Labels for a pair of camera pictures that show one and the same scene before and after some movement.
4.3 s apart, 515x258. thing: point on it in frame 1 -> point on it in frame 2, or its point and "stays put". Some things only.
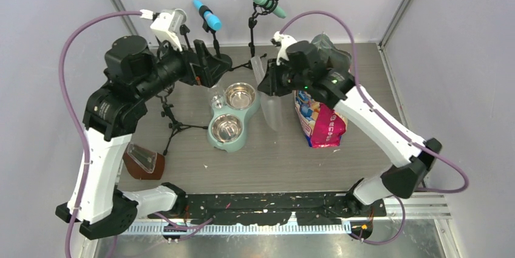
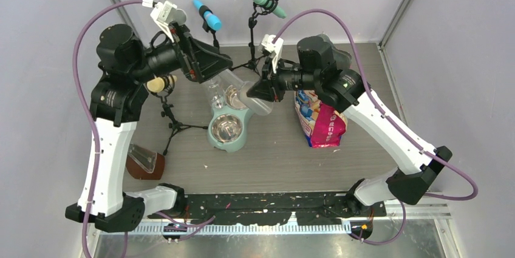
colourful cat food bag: (324, 125) stays put
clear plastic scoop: (271, 105) -> (260, 107)
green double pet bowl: (227, 129) stays put
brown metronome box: (143, 163) stays put
